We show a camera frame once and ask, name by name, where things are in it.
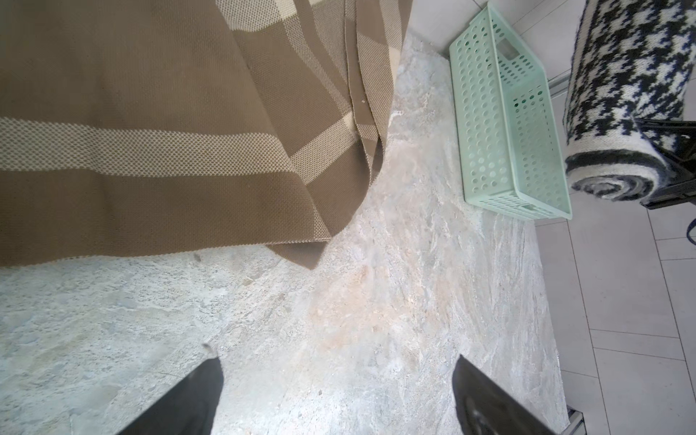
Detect black white houndstooth scarf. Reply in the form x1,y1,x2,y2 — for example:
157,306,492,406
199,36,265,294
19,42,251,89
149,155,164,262
564,1,695,201

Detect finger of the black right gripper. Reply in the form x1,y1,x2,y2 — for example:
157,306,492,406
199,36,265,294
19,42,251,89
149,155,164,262
636,119,695,210

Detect brown beige plaid blanket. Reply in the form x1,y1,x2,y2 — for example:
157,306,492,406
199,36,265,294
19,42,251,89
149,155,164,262
1,1,413,268

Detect mint green plastic basket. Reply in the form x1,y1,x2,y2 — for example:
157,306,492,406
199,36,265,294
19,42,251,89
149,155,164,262
449,5,572,220

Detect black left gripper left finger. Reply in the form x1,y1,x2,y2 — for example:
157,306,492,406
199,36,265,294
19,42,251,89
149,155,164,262
119,358,224,435

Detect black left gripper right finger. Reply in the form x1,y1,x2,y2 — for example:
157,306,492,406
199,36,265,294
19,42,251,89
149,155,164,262
452,355,554,435

